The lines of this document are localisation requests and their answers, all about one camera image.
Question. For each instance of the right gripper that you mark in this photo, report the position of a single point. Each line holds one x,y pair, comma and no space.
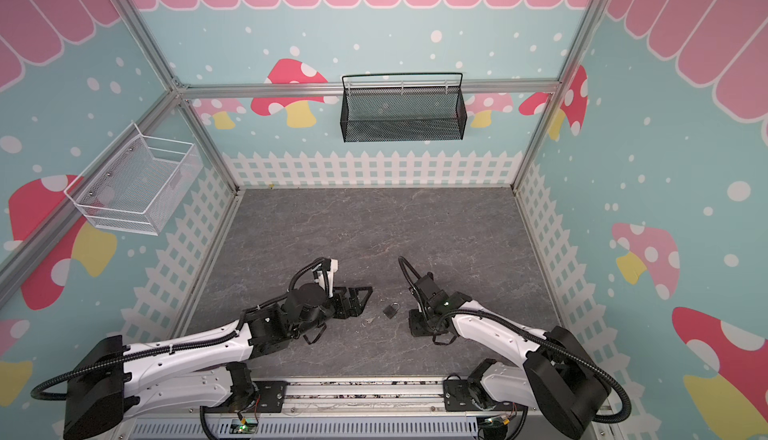
420,323

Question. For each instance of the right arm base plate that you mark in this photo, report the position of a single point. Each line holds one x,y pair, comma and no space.
461,395

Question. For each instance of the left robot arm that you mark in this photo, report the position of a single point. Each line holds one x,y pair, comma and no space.
115,381

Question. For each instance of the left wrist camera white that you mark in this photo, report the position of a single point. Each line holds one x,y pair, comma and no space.
324,275

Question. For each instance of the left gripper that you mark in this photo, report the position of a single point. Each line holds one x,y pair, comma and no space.
356,309

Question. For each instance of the aluminium front rail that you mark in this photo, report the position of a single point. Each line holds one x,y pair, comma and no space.
366,398

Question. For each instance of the black padlock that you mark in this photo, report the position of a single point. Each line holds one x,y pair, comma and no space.
391,310

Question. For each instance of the white mesh wall basket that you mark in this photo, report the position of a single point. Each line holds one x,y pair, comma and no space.
136,186

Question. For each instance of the black mesh wall basket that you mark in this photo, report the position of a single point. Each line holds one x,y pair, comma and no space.
403,107

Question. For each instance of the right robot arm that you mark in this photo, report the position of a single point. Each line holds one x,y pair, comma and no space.
534,370

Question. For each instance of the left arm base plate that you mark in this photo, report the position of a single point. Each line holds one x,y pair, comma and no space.
254,397

